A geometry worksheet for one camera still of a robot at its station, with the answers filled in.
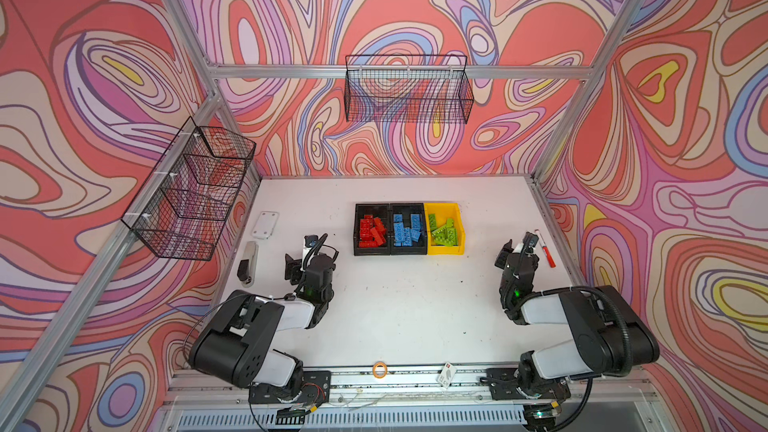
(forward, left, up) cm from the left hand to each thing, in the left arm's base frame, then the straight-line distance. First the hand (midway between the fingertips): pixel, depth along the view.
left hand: (304, 251), depth 90 cm
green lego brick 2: (+14, -47, -6) cm, 50 cm away
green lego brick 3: (+10, -44, -5) cm, 45 cm away
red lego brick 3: (+7, -23, -5) cm, 24 cm away
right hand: (+1, -66, 0) cm, 66 cm away
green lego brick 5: (+6, -43, -4) cm, 43 cm away
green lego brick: (+16, -41, -5) cm, 45 cm away
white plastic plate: (+15, +18, -8) cm, 25 cm away
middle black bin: (+19, -32, -3) cm, 37 cm away
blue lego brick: (+14, -29, -4) cm, 32 cm away
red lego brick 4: (+11, -23, -4) cm, 26 cm away
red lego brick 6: (+6, -19, -6) cm, 21 cm away
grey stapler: (-2, +18, -4) cm, 18 cm away
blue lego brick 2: (+16, -35, -7) cm, 39 cm away
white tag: (-32, -40, -6) cm, 52 cm away
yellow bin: (+18, -45, -3) cm, 49 cm away
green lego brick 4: (+8, -47, -5) cm, 48 cm away
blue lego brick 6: (+10, -32, -4) cm, 34 cm away
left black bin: (+18, -19, -4) cm, 27 cm away
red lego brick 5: (+8, -18, -5) cm, 21 cm away
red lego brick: (+11, -18, -3) cm, 21 cm away
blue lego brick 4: (+10, -35, -6) cm, 37 cm away
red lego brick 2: (+14, -22, -4) cm, 26 cm away
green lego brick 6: (+9, -46, -5) cm, 47 cm away
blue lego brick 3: (+9, -29, -4) cm, 31 cm away
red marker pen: (+5, -78, -8) cm, 79 cm away
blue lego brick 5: (+7, -32, -5) cm, 33 cm away
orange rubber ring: (-29, -23, -8) cm, 38 cm away
